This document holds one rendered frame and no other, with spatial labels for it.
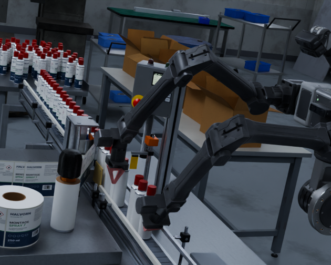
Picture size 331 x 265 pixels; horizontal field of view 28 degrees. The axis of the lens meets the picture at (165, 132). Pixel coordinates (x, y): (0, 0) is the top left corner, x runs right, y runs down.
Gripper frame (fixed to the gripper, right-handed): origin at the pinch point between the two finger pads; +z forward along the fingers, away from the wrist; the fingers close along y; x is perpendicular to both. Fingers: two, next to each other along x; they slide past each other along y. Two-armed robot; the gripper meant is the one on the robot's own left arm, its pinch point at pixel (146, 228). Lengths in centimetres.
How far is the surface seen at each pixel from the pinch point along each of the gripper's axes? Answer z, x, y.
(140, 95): -15, -49, -2
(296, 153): 90, -96, -162
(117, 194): 18.1, -24.4, 0.3
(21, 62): 129, -187, -1
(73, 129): 24, -60, 12
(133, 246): 3.3, 5.3, 5.3
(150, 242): 3.7, 3.9, -2.1
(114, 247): 2.5, 5.8, 12.7
